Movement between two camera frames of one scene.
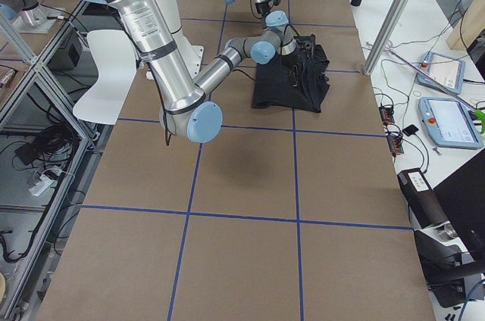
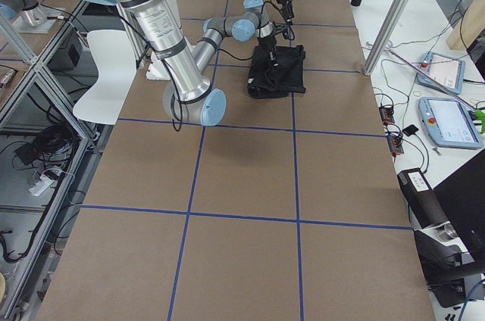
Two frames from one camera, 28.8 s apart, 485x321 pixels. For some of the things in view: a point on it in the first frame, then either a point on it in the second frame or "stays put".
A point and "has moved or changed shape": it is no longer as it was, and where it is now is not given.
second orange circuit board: (395, 143) stays put
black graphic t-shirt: (286, 83) has moved or changed shape
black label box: (421, 199) stays put
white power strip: (42, 183) stays put
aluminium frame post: (395, 14) stays put
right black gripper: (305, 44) to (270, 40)
